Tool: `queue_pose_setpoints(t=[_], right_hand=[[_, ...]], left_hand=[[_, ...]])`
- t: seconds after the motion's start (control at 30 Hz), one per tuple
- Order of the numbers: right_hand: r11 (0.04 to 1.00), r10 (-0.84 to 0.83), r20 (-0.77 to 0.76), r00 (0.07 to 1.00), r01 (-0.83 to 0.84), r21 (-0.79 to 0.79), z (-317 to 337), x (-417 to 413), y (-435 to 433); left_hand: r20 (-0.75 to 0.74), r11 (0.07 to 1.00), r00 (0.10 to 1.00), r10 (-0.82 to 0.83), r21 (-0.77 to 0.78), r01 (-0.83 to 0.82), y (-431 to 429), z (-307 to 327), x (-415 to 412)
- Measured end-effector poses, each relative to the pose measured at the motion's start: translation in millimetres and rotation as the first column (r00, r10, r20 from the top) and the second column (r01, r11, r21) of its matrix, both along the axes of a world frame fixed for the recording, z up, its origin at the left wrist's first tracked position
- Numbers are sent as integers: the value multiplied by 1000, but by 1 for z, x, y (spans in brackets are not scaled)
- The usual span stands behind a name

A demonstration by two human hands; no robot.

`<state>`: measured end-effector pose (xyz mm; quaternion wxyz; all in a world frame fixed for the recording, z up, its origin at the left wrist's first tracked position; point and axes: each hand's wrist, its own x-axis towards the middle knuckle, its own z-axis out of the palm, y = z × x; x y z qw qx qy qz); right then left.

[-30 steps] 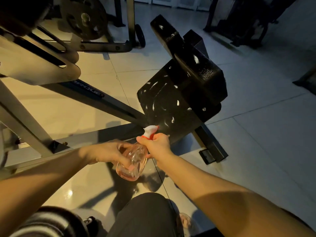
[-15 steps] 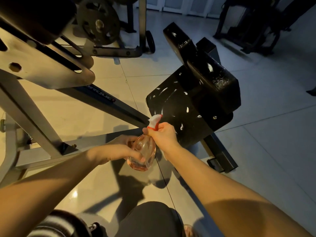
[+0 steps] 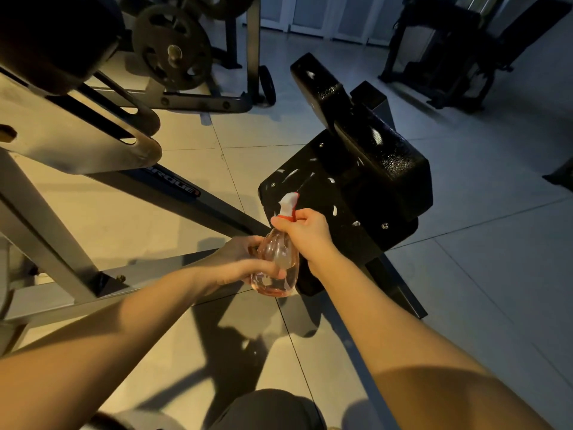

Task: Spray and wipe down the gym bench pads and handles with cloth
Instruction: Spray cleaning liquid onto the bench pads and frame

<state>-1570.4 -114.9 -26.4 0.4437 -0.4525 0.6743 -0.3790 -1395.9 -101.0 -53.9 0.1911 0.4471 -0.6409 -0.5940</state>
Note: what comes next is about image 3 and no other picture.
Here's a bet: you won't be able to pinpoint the person's left hand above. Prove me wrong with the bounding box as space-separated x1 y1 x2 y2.
201 236 287 297

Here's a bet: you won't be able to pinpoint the person's right hand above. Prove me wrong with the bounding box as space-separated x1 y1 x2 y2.
270 208 339 277

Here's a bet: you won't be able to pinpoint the clear pink spray bottle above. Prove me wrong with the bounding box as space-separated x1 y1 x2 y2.
250 192 300 298

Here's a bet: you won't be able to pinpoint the person's right forearm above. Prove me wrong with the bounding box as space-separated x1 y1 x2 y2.
309 251 556 430

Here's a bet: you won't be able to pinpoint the person's left forearm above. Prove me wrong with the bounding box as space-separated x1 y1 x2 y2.
0 260 215 430

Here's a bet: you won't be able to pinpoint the black padded gym machine seat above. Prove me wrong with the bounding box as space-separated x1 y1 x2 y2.
258 53 434 319

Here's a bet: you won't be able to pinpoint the small black wheel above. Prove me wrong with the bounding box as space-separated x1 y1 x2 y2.
258 65 277 107

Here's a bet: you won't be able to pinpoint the person's dark shorts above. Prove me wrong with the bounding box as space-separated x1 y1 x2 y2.
210 388 328 430

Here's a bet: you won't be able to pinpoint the black round weight plate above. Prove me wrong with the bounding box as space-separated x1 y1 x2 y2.
187 0 257 21
132 4 213 91

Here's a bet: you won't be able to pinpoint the white framed glass doors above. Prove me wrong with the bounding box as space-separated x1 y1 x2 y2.
242 0 406 46

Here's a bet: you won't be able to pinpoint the black gym bench machine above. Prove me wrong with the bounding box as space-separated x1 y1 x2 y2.
378 0 573 115

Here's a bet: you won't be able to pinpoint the black equipment foot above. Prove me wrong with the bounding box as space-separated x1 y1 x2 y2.
542 157 573 192

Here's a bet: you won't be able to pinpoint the black gym machine pad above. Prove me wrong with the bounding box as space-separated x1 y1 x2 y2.
0 0 127 96

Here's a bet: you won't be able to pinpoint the grey weight rack frame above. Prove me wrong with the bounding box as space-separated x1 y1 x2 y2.
92 0 262 114

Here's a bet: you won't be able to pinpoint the grey gym machine frame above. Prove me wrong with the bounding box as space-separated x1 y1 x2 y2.
0 62 270 356

